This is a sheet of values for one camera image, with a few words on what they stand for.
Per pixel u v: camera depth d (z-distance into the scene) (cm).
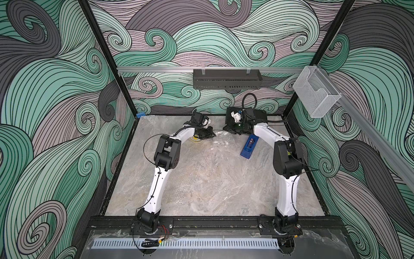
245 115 81
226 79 96
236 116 93
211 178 90
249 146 97
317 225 74
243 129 85
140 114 122
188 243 70
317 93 84
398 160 52
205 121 97
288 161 55
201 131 93
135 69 96
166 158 64
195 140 104
